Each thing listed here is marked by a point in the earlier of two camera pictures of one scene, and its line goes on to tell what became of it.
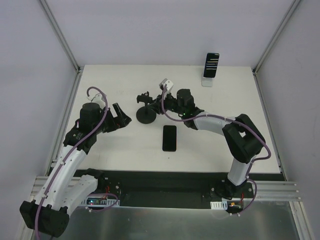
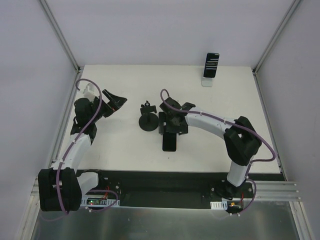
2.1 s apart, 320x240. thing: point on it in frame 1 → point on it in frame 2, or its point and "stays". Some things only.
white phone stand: x=207 y=81 stays
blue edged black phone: x=211 y=66 stays
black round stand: x=145 y=115 → x=148 y=122
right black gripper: x=155 y=102 → x=163 y=122
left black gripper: x=114 y=120 → x=106 y=105
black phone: x=169 y=138 stays
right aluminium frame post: x=276 y=36 stays
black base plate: x=175 y=189 stays
